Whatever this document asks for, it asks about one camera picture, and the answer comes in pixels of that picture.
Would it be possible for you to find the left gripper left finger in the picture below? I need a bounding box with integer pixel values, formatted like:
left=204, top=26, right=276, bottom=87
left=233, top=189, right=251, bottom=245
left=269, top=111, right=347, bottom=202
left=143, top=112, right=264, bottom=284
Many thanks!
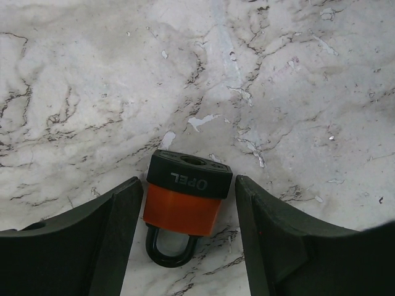
left=1, top=177, right=143, bottom=295

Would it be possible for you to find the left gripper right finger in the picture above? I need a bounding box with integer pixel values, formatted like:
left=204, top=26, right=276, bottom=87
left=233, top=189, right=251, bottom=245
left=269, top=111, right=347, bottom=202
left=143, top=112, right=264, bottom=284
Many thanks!
left=235, top=175, right=394, bottom=295

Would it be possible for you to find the orange black padlock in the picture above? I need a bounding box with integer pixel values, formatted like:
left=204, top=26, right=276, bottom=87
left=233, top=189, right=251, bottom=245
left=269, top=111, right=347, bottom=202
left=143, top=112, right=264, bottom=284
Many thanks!
left=143, top=149, right=233, bottom=268

